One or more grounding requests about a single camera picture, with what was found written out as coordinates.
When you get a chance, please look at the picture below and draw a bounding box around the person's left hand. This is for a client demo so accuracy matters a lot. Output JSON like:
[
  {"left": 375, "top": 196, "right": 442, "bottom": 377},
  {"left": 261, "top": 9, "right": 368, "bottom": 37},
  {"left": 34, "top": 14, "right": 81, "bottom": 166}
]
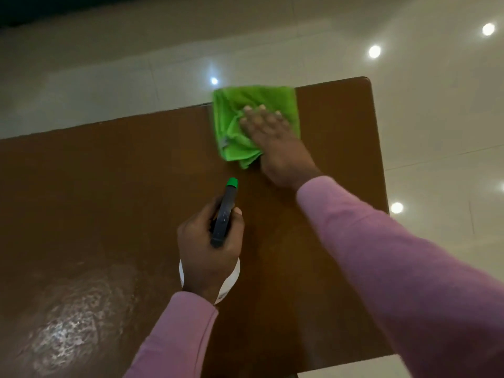
[{"left": 177, "top": 196, "right": 245, "bottom": 306}]

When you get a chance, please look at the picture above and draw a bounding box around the person's right hand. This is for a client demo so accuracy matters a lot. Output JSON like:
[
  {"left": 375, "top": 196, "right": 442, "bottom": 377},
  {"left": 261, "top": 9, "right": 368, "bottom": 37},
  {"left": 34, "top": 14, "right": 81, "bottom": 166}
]
[{"left": 239, "top": 105, "right": 324, "bottom": 192}]

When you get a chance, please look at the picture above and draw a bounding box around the white spray bottle dark trigger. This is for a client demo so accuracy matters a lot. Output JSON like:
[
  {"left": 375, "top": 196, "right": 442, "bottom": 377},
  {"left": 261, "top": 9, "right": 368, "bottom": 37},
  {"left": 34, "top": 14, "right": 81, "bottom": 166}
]
[{"left": 179, "top": 177, "right": 242, "bottom": 306}]

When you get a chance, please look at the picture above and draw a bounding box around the green microfiber cloth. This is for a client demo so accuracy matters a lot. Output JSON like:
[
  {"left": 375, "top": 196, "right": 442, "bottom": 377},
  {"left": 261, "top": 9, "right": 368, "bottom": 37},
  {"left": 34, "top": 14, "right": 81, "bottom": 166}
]
[{"left": 211, "top": 85, "right": 301, "bottom": 170}]

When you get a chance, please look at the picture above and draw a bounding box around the person's right forearm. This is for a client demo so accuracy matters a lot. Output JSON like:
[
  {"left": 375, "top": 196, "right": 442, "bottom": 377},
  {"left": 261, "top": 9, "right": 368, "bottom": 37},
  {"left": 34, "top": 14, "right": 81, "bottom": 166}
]
[{"left": 296, "top": 176, "right": 504, "bottom": 378}]

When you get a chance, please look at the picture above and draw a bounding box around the person's left forearm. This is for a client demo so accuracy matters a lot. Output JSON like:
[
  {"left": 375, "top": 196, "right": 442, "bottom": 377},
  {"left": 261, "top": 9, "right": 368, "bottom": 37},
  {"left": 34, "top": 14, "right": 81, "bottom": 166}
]
[{"left": 124, "top": 291, "right": 219, "bottom": 378}]

